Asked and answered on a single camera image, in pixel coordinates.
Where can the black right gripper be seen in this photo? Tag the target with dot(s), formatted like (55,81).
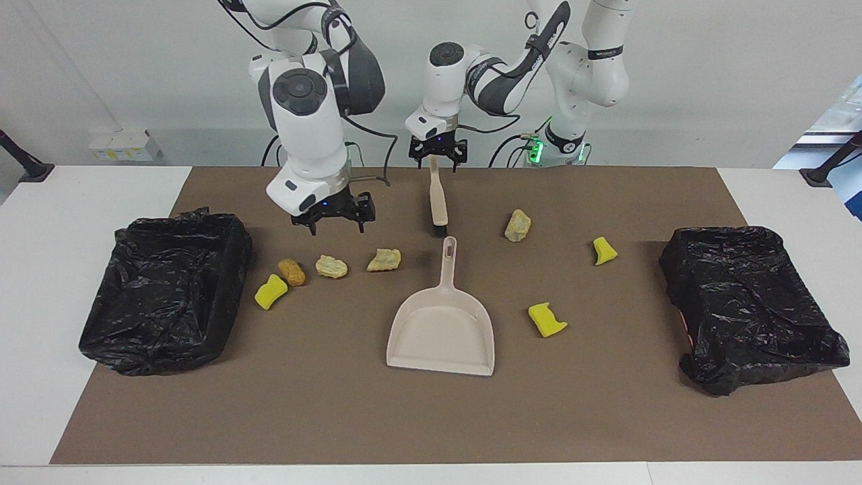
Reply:
(330,203)

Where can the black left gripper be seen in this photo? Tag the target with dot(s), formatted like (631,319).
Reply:
(438,143)

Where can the beige hand brush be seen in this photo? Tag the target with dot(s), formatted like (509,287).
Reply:
(439,202)

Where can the pale yellow food scrap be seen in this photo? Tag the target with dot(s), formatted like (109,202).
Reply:
(384,260)
(331,267)

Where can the brown fried nugget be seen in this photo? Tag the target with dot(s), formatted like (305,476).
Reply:
(291,272)

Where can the yellow sponge piece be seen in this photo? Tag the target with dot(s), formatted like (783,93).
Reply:
(547,322)
(604,252)
(269,293)

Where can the tan pastry piece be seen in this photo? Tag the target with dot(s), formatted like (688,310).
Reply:
(517,225)

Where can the beige plastic dustpan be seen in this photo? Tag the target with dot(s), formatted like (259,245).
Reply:
(441,337)

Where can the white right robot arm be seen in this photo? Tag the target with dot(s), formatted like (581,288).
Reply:
(310,128)

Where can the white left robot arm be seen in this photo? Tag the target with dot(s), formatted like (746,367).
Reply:
(586,67)

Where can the bin with black bag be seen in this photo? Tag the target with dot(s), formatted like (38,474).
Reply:
(747,310)
(161,303)

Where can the brown table mat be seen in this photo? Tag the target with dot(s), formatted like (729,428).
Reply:
(337,404)

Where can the white power strip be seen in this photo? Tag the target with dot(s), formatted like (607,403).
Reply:
(118,145)

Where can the black stand foot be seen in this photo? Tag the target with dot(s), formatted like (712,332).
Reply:
(34,172)
(818,176)

